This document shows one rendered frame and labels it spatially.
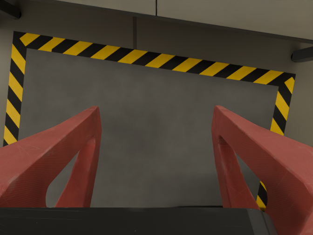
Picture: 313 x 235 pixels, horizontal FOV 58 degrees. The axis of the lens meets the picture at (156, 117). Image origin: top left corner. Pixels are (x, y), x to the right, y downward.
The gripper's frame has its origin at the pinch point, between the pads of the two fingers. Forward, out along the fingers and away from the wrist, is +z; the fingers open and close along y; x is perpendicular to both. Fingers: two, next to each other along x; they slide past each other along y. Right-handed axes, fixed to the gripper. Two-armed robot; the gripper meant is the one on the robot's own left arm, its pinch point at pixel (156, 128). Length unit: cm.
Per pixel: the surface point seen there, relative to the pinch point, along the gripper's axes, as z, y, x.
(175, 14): 62, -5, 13
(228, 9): 52, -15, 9
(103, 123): 84, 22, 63
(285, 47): 100, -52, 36
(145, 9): 62, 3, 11
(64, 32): 103, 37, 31
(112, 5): 64, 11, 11
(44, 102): 89, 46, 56
